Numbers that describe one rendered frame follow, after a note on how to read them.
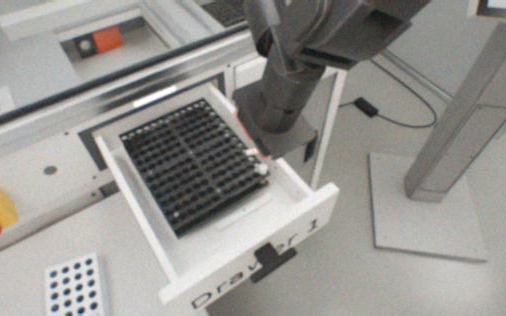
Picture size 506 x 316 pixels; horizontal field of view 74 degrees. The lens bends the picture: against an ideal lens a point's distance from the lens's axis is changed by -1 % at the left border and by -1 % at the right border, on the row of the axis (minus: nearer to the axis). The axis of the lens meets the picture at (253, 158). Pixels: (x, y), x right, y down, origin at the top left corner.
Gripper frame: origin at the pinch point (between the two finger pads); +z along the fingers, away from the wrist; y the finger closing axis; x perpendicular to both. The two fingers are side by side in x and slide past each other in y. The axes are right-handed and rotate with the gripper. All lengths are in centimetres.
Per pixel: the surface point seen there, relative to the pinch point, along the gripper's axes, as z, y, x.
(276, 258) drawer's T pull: 1.5, 14.9, -6.5
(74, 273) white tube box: 18.4, -0.2, -32.8
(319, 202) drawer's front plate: 0.9, 11.6, 3.2
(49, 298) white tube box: 17.8, 1.5, -37.3
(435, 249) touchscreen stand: 83, 49, 75
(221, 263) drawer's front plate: 0.8, 11.6, -13.2
